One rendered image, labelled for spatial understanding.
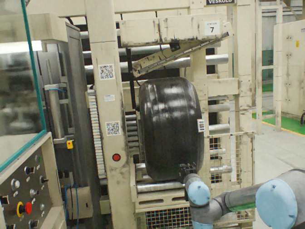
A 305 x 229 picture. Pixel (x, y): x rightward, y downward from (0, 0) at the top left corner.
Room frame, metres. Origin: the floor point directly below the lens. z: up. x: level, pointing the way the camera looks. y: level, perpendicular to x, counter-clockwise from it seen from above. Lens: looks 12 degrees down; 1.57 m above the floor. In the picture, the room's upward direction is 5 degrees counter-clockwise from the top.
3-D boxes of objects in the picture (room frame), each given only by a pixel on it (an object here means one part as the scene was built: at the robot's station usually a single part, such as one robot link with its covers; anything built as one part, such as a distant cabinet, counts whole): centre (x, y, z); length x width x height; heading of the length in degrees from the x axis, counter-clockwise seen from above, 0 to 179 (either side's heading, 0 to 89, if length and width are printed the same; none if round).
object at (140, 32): (1.80, -0.15, 1.71); 0.61 x 0.25 x 0.15; 93
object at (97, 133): (1.43, 0.30, 1.19); 0.05 x 0.04 x 0.48; 3
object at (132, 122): (1.87, 0.20, 1.05); 0.20 x 0.15 x 0.30; 93
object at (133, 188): (1.49, 0.14, 0.90); 0.40 x 0.03 x 0.10; 3
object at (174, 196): (1.36, -0.05, 0.84); 0.36 x 0.09 x 0.06; 93
